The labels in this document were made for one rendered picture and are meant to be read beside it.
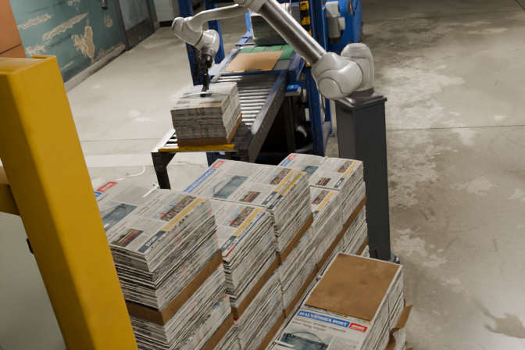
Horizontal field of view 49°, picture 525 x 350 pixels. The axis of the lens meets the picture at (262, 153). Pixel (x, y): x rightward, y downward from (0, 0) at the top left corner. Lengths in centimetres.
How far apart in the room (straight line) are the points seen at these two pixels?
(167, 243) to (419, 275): 210
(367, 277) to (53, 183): 164
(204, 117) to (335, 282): 119
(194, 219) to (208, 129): 156
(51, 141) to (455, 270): 277
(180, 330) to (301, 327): 65
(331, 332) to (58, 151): 142
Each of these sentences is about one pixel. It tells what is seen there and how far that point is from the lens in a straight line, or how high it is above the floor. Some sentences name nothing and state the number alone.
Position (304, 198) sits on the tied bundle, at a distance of 216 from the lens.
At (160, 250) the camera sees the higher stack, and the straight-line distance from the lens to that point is 147.
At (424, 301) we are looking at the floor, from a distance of 320.
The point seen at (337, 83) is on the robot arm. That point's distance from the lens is 268.
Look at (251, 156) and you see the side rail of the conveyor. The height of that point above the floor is 74.
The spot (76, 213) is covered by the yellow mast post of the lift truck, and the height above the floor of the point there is 161.
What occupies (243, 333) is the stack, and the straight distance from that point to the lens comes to 192.
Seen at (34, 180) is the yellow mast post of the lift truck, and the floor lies 168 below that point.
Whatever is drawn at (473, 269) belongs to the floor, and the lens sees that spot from 343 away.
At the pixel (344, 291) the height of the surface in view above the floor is 60.
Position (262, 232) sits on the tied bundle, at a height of 102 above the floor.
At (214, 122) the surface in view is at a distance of 306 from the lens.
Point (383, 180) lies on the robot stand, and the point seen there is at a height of 54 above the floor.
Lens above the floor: 204
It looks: 25 degrees down
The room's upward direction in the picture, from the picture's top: 8 degrees counter-clockwise
